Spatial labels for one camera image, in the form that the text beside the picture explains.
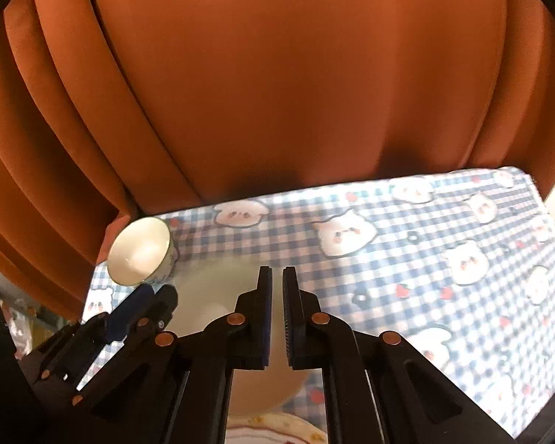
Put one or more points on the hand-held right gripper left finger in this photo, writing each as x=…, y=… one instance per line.
x=263, y=314

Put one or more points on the blue checked cartoon tablecloth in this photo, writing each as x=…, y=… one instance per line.
x=397, y=259

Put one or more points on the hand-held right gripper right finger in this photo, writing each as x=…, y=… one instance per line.
x=290, y=323

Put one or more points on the orange curtain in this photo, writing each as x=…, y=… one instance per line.
x=282, y=78

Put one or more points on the green floral bowl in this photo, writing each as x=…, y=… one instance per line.
x=203, y=296
x=136, y=249

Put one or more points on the yellow floral plate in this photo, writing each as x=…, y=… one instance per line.
x=300, y=430

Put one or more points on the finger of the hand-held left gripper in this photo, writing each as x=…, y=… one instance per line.
x=132, y=310
x=164, y=305

